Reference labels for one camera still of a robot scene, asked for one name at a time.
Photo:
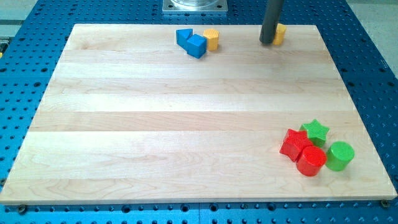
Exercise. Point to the blue perforated metal table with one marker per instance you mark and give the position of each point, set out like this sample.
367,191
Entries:
360,35

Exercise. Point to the red cylinder block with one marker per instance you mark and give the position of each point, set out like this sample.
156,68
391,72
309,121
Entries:
311,160

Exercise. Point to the green star block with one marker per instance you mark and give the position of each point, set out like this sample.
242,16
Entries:
316,132

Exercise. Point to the red star block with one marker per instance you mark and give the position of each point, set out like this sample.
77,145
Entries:
294,143

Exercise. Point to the green cylinder block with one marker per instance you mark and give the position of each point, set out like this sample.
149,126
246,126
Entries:
339,155

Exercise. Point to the blue cube block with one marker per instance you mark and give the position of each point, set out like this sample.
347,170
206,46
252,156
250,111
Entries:
196,46

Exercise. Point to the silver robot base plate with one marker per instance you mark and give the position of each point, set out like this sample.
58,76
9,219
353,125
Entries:
177,6

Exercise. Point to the light wooden board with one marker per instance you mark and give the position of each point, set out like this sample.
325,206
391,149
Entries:
129,117

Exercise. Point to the yellow hexagon block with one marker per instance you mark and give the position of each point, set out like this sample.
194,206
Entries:
212,36

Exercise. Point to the yellow heart block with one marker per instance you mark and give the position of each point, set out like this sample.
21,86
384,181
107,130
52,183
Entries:
279,34

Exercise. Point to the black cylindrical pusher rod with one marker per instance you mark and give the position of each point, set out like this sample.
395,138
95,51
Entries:
270,21

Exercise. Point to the blue triangle block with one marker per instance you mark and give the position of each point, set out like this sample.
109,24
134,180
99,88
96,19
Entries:
182,35

